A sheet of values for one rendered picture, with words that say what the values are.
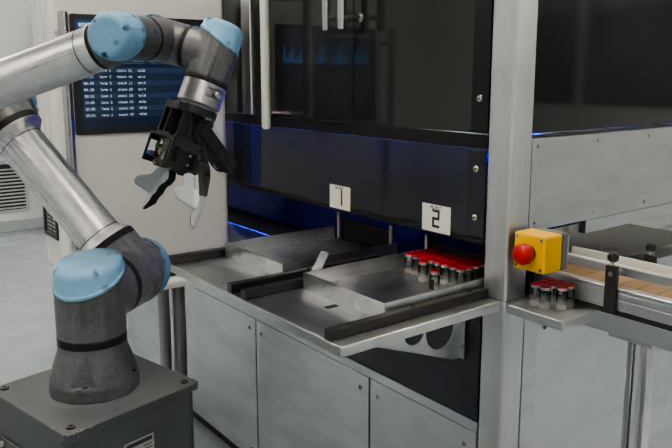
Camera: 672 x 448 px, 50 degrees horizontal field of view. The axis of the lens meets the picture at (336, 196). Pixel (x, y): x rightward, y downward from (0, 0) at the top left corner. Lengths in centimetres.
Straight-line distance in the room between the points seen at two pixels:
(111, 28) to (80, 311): 46
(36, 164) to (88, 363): 39
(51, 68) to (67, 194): 28
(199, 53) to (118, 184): 85
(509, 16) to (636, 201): 61
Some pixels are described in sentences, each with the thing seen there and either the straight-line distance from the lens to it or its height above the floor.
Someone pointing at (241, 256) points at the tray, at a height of 90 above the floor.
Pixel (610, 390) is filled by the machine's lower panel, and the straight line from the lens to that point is 190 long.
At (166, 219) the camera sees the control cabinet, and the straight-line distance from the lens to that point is 211.
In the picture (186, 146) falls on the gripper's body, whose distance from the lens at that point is 123.
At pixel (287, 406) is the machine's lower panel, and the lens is 222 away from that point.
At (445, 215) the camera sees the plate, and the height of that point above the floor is 103.
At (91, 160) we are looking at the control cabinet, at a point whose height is 110.
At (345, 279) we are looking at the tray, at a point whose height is 88.
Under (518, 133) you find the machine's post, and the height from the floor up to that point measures 122.
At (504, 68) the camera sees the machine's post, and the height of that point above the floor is 134.
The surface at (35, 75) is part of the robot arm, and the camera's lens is 127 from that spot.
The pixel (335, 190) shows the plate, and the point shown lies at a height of 104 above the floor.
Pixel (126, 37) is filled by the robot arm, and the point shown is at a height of 138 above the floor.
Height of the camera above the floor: 133
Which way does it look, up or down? 10 degrees down
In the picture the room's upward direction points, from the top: straight up
